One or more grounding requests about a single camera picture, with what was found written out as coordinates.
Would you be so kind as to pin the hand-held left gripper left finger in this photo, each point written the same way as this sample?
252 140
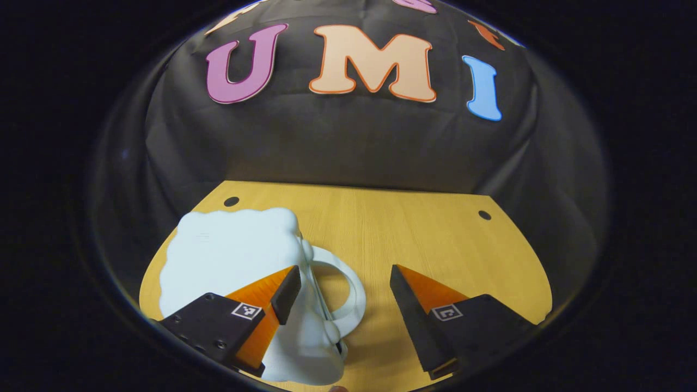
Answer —
287 294

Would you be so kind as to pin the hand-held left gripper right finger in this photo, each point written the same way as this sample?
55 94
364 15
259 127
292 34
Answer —
416 326

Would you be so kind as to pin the light blue suitcase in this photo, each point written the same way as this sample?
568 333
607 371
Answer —
228 256

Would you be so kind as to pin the black backdrop cloth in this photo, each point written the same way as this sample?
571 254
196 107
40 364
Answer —
348 141

